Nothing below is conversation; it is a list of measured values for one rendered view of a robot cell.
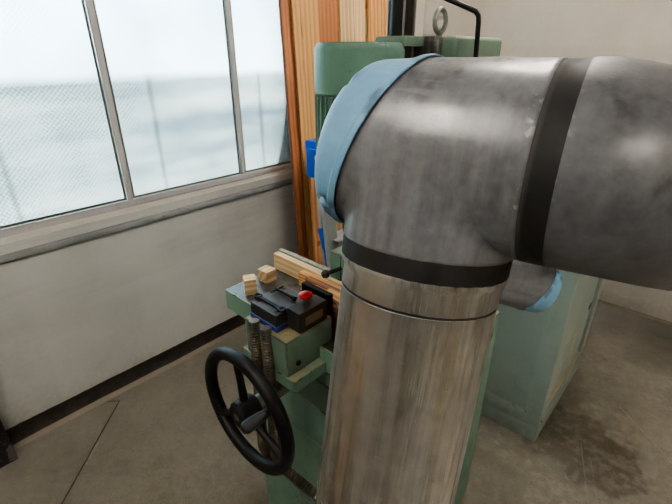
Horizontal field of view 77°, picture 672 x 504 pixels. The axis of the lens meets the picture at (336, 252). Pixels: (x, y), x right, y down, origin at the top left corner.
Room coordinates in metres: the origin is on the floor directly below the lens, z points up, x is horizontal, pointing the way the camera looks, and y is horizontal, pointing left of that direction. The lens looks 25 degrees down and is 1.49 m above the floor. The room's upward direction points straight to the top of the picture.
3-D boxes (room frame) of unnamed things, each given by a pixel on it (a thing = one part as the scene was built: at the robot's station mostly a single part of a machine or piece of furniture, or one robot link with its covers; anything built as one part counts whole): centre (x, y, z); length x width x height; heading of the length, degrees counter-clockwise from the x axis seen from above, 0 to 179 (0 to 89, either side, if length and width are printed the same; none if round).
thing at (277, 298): (0.79, 0.10, 0.99); 0.13 x 0.11 x 0.06; 47
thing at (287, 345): (0.79, 0.11, 0.92); 0.15 x 0.13 x 0.09; 47
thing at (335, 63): (0.91, -0.04, 1.35); 0.18 x 0.18 x 0.31
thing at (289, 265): (0.95, -0.04, 0.93); 0.60 x 0.02 x 0.05; 47
